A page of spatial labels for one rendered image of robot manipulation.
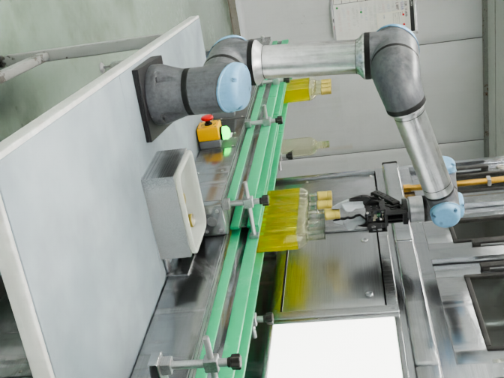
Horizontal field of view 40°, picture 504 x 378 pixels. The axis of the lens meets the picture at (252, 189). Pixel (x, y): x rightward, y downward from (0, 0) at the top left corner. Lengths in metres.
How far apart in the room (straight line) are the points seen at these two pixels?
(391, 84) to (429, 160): 0.22
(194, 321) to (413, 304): 0.60
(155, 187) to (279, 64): 0.44
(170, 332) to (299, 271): 0.58
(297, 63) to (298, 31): 6.06
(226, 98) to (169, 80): 0.15
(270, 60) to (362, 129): 6.43
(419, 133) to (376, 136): 6.52
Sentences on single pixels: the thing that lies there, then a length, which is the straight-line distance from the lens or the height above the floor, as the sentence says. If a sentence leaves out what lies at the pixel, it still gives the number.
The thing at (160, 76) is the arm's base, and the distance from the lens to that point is 1.70.
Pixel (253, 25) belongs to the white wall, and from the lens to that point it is 7.83.
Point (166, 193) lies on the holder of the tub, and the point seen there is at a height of 0.80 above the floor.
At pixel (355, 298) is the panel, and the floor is 1.21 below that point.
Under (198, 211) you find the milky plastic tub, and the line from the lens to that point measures 1.82.
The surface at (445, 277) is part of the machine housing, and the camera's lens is 2.02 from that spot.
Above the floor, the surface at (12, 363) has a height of 0.28.
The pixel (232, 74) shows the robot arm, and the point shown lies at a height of 0.98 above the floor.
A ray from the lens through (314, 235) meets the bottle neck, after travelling 1.91.
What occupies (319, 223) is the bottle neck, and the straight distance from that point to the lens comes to 1.97.
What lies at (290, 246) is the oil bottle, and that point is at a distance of 1.92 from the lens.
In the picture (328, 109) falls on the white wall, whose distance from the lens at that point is 8.06.
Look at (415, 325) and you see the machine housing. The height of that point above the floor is 1.35.
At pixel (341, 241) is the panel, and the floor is 1.18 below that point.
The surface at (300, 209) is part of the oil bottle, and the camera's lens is 2.01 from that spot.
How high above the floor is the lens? 1.26
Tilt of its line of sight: 9 degrees down
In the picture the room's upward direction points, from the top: 84 degrees clockwise
